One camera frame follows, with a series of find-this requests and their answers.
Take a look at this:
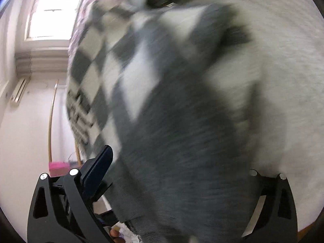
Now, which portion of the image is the grey white checkered sweater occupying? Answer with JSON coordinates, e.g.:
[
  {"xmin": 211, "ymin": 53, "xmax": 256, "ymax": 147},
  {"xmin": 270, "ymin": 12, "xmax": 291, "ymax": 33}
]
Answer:
[{"xmin": 66, "ymin": 0, "xmax": 259, "ymax": 242}]

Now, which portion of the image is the person's left hand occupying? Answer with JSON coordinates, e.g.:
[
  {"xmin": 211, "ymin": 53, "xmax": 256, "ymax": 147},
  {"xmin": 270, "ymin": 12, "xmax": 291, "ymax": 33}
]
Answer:
[{"xmin": 109, "ymin": 228, "xmax": 126, "ymax": 243}]

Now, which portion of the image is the wall air conditioner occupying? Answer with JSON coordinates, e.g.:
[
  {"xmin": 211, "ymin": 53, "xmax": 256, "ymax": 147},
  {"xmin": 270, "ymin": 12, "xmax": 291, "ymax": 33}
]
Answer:
[{"xmin": 11, "ymin": 77, "xmax": 30, "ymax": 106}]

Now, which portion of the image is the pink box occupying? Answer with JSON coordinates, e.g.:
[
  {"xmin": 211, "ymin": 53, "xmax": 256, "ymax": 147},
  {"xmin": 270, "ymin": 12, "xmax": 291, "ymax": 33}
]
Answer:
[{"xmin": 48, "ymin": 161, "xmax": 70, "ymax": 177}]

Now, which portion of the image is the white floral bed sheet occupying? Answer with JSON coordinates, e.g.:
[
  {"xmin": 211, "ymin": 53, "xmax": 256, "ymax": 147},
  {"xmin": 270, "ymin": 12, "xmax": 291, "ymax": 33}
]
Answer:
[{"xmin": 149, "ymin": 0, "xmax": 323, "ymax": 230}]

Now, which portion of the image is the bright window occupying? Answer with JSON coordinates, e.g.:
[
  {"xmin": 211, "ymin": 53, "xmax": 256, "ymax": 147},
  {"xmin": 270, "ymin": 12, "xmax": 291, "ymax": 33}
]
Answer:
[{"xmin": 26, "ymin": 0, "xmax": 81, "ymax": 41}]

